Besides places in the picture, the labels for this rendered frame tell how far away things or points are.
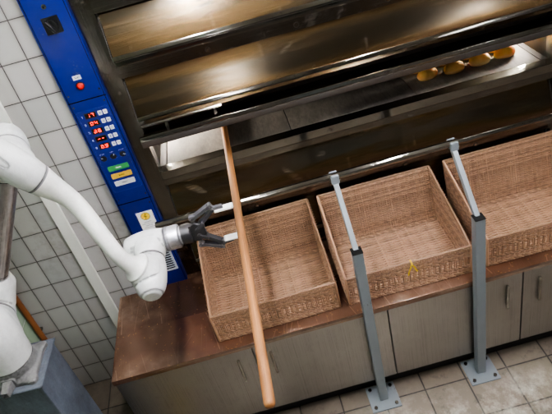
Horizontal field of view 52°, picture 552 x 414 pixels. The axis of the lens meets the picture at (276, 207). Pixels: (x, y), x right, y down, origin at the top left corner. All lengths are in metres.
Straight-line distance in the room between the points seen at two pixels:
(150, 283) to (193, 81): 0.86
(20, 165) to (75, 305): 1.34
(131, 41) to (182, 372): 1.38
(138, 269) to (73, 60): 0.85
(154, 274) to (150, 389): 0.81
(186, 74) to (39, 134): 0.64
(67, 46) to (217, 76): 0.57
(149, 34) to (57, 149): 0.63
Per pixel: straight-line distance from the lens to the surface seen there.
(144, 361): 2.58
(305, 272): 2.65
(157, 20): 2.27
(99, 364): 3.34
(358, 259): 2.16
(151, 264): 1.95
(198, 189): 2.59
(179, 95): 2.35
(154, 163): 2.50
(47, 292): 3.00
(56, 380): 2.24
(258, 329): 1.63
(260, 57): 2.34
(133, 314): 2.81
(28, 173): 1.83
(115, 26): 2.29
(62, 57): 2.31
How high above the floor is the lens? 2.39
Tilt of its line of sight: 36 degrees down
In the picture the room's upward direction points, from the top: 16 degrees counter-clockwise
